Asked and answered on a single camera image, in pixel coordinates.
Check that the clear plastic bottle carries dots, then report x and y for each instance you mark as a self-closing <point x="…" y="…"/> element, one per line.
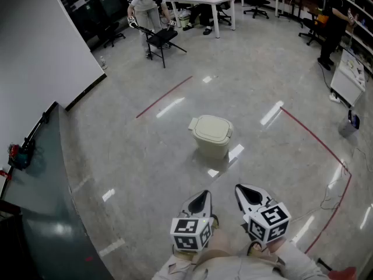
<point x="103" y="63"/>

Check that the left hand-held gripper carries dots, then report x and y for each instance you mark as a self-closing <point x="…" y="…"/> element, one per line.
<point x="186" y="227"/>

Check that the small white waste bin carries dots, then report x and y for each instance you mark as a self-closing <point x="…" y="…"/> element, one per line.
<point x="184" y="20"/>

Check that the white power strip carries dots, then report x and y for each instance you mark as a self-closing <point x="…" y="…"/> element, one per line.
<point x="334" y="98"/>

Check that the beige plastic trash bin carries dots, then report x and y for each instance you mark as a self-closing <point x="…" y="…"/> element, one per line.
<point x="211" y="133"/>

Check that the dark furniture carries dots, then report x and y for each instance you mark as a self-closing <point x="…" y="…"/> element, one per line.
<point x="8" y="238"/>

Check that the black office chair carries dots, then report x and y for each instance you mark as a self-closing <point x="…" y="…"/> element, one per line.
<point x="256" y="1"/>
<point x="112" y="34"/>
<point x="313" y="28"/>
<point x="223" y="12"/>

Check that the black folding chair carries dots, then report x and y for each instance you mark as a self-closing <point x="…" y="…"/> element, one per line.
<point x="163" y="38"/>

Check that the person's left forearm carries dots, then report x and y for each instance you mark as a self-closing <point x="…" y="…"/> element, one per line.
<point x="179" y="265"/>

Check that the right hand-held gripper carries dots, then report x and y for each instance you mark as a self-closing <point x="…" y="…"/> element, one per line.
<point x="271" y="217"/>

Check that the black pole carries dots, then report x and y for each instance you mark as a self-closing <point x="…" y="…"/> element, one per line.
<point x="36" y="130"/>

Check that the white cabinet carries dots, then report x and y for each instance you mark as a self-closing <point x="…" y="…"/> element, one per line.
<point x="346" y="83"/>

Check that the grey bin with blue liner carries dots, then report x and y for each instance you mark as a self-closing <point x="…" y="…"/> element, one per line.
<point x="348" y="127"/>

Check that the red canister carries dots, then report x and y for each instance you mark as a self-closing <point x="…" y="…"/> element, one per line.
<point x="5" y="174"/>

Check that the person's right leg with sandal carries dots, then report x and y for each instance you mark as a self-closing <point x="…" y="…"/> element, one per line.
<point x="256" y="248"/>

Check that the dark glass door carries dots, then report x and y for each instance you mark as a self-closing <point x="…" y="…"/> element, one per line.
<point x="87" y="7"/>

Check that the person's beige clothing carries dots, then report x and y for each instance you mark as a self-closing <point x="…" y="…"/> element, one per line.
<point x="233" y="268"/>

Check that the white shelving rack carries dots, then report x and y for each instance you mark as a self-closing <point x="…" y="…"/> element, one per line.
<point x="361" y="13"/>

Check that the red plastic item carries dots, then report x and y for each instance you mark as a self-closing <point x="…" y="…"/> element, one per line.
<point x="344" y="273"/>

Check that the person's right forearm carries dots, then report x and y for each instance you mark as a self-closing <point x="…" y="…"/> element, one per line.
<point x="294" y="258"/>

